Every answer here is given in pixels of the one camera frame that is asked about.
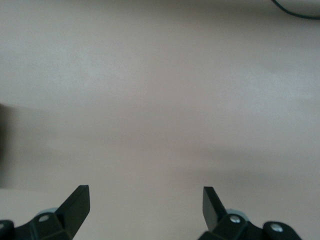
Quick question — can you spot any black cable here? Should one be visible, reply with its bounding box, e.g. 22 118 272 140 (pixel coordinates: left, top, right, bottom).
271 0 320 20

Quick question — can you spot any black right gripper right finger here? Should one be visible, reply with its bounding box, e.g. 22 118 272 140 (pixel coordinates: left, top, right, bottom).
198 186 302 240

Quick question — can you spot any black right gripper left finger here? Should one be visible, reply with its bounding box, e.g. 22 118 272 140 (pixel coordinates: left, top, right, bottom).
0 184 91 240

